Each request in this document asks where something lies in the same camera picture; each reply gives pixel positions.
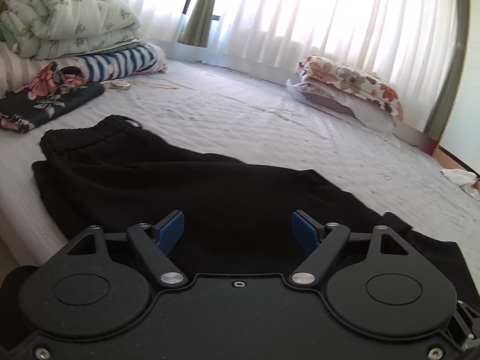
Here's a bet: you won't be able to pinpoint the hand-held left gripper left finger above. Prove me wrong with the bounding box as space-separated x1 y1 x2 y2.
67 210 189 290

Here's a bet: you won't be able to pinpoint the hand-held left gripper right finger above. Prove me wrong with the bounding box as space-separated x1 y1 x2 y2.
287 210 412 290

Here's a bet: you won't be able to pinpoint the black pants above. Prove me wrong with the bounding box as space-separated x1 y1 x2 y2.
32 115 472 308

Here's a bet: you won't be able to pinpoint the bed with white patterned sheet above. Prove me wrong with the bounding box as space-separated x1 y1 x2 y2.
0 41 480 308

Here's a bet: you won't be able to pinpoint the white and mauve pillow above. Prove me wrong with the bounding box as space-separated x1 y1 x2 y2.
286 78 401 148

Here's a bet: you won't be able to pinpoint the floral pillow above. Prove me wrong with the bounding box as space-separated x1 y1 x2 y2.
297 55 404 121

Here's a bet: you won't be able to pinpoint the crumpled white cloth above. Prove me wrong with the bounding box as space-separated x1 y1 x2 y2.
440 168 480 200

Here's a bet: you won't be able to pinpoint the blue white striped blanket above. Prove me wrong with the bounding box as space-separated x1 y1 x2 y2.
73 43 168 84

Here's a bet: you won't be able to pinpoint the black floral cloth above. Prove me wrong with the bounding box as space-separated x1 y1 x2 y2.
0 62 106 134

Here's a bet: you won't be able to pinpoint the white sheer curtain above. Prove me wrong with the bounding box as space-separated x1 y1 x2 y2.
88 0 460 94

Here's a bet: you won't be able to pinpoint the pink striped folded blanket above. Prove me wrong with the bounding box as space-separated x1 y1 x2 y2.
0 41 89 96

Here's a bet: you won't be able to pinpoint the green curtain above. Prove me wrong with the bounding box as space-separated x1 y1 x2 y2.
423 0 471 144
177 0 223 48

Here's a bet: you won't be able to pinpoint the green floral folded quilt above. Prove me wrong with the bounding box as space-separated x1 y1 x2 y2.
0 0 144 61

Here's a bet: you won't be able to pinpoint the small beige cord bundle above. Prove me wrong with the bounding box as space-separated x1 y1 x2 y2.
100 80 132 92

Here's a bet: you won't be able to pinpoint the wooden side rail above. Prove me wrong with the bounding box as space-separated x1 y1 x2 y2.
430 144 480 171

